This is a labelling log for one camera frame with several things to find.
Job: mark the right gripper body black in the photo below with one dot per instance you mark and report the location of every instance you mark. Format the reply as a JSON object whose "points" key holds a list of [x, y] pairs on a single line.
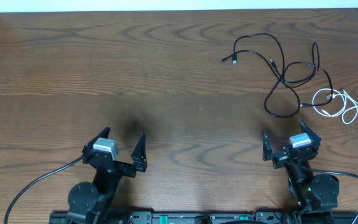
{"points": [[281, 159]]}

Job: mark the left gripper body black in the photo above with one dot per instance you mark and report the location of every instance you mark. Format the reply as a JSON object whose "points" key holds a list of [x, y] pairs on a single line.
{"points": [[126, 171]]}

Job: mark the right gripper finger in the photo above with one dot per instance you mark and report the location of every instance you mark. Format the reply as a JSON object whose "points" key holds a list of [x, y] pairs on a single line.
{"points": [[266, 147], [315, 139]]}

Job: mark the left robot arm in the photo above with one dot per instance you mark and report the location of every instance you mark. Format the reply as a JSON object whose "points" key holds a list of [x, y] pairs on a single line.
{"points": [[89, 202]]}

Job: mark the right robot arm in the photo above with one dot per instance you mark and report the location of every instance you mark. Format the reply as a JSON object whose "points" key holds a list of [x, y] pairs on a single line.
{"points": [[316, 194]]}

